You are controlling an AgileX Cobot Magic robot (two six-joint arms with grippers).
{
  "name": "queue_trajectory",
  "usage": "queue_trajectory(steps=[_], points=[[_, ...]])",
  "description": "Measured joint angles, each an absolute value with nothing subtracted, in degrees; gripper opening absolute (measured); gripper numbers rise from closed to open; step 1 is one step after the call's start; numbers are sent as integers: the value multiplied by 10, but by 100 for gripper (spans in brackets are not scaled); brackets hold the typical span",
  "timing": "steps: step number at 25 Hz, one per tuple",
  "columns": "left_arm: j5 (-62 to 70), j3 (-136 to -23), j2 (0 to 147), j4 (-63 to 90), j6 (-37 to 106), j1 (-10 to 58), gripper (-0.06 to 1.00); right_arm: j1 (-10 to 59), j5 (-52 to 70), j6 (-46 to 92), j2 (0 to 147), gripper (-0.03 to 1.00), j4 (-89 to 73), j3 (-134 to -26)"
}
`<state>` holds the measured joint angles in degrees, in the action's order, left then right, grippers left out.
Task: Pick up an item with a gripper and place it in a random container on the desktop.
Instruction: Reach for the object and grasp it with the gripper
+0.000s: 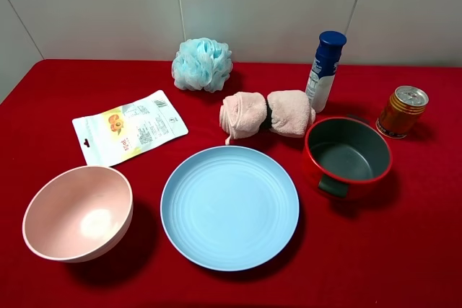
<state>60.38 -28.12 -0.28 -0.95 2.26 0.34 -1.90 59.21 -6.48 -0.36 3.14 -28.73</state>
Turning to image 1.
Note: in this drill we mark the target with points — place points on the pink towel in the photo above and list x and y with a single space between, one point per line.
287 113

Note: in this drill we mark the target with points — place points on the light blue plate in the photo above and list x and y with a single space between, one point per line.
229 208

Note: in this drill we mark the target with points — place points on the blue mesh bath loofah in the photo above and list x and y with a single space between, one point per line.
202 64

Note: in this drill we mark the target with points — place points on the white blue-capped bottle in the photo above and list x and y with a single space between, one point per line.
323 70

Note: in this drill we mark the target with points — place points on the white snack pouch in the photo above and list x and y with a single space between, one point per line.
119 134

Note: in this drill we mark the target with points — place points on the pink bowl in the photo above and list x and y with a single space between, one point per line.
79 215

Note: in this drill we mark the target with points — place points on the orange gold drink can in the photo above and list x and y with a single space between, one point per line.
403 109

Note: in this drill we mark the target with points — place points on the red tablecloth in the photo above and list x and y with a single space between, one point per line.
399 247

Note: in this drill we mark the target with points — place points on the red pot with black handles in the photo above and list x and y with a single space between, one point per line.
344 158

